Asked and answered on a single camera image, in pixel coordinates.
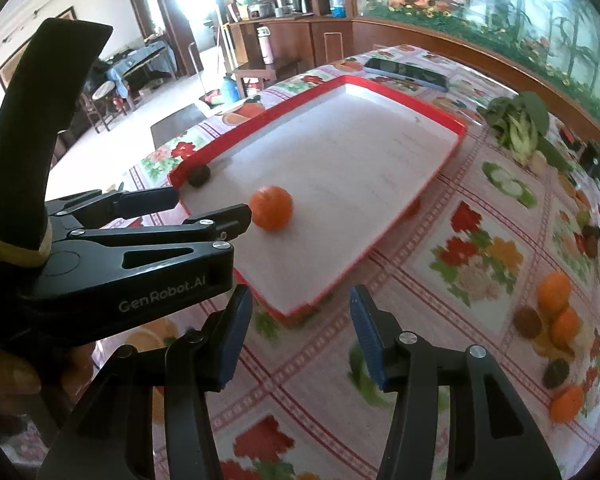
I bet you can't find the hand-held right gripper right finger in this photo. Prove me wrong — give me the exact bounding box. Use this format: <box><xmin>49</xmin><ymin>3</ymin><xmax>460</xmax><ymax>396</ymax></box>
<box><xmin>349</xmin><ymin>284</ymin><xmax>563</xmax><ymax>480</ymax></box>

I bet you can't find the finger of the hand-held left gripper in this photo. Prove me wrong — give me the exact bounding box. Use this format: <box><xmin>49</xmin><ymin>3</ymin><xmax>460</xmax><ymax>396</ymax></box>
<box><xmin>45</xmin><ymin>186</ymin><xmax>181</xmax><ymax>230</ymax></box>
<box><xmin>69</xmin><ymin>203</ymin><xmax>253</xmax><ymax>277</ymax></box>

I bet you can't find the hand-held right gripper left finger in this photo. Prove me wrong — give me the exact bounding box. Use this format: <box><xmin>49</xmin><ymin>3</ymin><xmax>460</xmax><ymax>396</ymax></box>
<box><xmin>37</xmin><ymin>284</ymin><xmax>254</xmax><ymax>480</ymax></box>

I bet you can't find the orange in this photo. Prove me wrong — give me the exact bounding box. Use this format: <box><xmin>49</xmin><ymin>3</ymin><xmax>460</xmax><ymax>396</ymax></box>
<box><xmin>248</xmin><ymin>185</ymin><xmax>295</xmax><ymax>232</ymax></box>
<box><xmin>537</xmin><ymin>272</ymin><xmax>572</xmax><ymax>315</ymax></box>
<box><xmin>550</xmin><ymin>307</ymin><xmax>582</xmax><ymax>347</ymax></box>
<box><xmin>549</xmin><ymin>385</ymin><xmax>586</xmax><ymax>423</ymax></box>

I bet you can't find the red tray white inside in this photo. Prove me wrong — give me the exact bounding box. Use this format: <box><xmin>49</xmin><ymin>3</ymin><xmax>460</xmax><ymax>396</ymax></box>
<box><xmin>167</xmin><ymin>75</ymin><xmax>468</xmax><ymax>318</ymax></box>

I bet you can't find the person's left hand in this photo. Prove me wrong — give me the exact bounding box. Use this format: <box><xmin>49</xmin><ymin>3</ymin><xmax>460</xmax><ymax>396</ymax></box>
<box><xmin>0</xmin><ymin>342</ymin><xmax>98</xmax><ymax>407</ymax></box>

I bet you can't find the fruit and flower printed tablecloth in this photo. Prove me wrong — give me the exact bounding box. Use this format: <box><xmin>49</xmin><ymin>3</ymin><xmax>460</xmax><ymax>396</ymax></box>
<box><xmin>92</xmin><ymin>44</ymin><xmax>600</xmax><ymax>480</ymax></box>

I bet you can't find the dark chair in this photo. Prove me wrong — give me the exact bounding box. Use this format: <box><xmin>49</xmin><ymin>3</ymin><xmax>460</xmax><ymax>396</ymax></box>
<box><xmin>150</xmin><ymin>104</ymin><xmax>208</xmax><ymax>148</ymax></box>

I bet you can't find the table with blue cloth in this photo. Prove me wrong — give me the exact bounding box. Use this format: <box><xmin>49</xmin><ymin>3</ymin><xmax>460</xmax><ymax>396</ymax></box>
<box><xmin>105</xmin><ymin>42</ymin><xmax>178</xmax><ymax>111</ymax></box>

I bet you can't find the white and pink bottle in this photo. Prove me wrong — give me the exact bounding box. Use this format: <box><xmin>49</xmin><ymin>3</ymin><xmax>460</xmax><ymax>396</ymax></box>
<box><xmin>256</xmin><ymin>26</ymin><xmax>273</xmax><ymax>65</ymax></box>

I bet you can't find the wooden door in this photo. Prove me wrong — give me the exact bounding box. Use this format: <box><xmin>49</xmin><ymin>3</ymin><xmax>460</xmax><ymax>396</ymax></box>
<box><xmin>121</xmin><ymin>0</ymin><xmax>181</xmax><ymax>46</ymax></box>

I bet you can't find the wooden cabinet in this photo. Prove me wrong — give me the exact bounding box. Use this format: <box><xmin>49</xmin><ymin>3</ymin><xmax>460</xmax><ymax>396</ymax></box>
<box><xmin>227</xmin><ymin>0</ymin><xmax>361</xmax><ymax>86</ymax></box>

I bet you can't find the green leafy bok choy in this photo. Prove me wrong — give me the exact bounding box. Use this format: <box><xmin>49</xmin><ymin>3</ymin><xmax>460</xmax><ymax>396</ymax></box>
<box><xmin>477</xmin><ymin>91</ymin><xmax>573</xmax><ymax>171</ymax></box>

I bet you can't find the small black box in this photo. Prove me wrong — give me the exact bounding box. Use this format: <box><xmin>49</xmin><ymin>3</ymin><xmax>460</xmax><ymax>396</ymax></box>
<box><xmin>577</xmin><ymin>141</ymin><xmax>600</xmax><ymax>180</ymax></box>

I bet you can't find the flower landscape wall mural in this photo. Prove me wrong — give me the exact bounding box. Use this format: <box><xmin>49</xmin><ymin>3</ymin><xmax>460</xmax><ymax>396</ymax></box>
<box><xmin>352</xmin><ymin>0</ymin><xmax>600</xmax><ymax>128</ymax></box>

